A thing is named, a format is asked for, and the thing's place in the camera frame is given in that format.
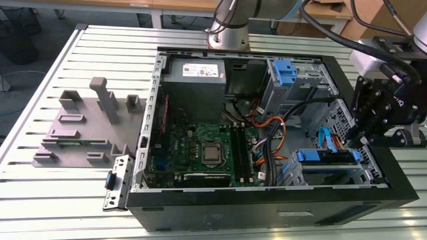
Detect black RAM slot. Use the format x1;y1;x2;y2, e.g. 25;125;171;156
231;124;247;183
240;124;255;183

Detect blue data wire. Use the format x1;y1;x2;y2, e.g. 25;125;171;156
318;126;338;153

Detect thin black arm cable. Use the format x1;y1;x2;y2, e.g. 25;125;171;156
212;0;261;34

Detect hard disk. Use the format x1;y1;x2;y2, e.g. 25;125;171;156
296;148;362;166

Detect thin red wire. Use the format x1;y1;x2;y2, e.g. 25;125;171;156
157;96;171;147

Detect thick black hose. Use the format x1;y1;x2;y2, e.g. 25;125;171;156
298;0;422;85

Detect black office chair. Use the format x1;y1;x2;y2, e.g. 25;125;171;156
0;6;43;66

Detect metal drive cage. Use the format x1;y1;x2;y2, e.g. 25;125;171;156
261;57;338;118

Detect white floor cable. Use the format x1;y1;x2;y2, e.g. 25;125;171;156
0;70;44;76

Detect black graphics card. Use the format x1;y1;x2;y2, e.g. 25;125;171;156
175;172;232;188

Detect metal disk bay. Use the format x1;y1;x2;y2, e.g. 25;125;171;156
291;148;375;186

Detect grey parts rack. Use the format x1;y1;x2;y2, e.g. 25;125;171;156
29;76;148;170

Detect wooden cabinet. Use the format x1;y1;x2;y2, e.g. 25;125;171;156
339;0;427;72

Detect orange red power wire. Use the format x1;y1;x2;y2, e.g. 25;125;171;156
332;134;351;152

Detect metal bracket with blue tab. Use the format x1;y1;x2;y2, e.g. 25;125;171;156
101;154;131;212

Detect CPU socket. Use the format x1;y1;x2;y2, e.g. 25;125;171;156
199;140;225;168

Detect wooden desk white frame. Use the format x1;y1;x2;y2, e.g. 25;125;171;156
292;0;355;38
59;0;217;28

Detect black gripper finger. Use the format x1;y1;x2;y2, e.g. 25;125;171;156
344;75;391;149
366;127;426;149

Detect grey power supply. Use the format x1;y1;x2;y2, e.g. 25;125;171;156
163;58;228;123

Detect black PC case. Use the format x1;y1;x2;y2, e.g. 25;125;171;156
124;46;420;232

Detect blue drive latch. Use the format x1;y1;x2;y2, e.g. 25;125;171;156
272;59;298;86

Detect silver CPU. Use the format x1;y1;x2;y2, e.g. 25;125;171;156
201;144;223;162

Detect orange wire bundle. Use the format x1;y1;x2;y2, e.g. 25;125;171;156
249;116;288;161

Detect green motherboard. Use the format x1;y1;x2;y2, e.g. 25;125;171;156
145;122;268;188

